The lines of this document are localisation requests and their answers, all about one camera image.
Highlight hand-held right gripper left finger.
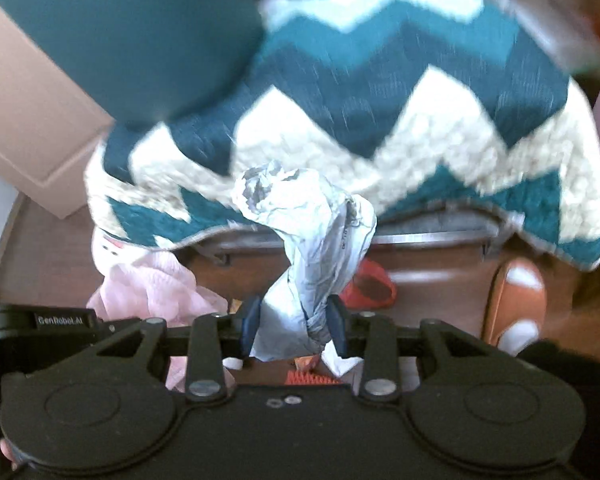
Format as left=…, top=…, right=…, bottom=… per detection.
left=92, top=296, right=264, bottom=403

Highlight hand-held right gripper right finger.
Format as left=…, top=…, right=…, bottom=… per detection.
left=327, top=294, right=527, bottom=404

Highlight grey plastic bag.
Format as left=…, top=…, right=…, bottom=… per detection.
left=232, top=160, right=379, bottom=364

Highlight teal plastic waste bin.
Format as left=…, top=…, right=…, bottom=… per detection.
left=0, top=0, right=267, bottom=127

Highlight orange ridged item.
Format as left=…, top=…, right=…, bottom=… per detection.
left=282, top=370, right=344, bottom=387

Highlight pink cloth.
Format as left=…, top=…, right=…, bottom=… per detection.
left=86, top=249, right=230, bottom=394

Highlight person's foot in orange slipper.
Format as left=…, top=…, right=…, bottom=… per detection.
left=480, top=257, right=549, bottom=357

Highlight beige wooden door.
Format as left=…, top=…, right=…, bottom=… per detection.
left=0, top=0, right=117, bottom=220

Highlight teal cream zigzag quilt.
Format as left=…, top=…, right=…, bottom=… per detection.
left=84, top=0, right=600, bottom=273

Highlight dark bench frame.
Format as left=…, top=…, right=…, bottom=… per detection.
left=195, top=207, right=512, bottom=267

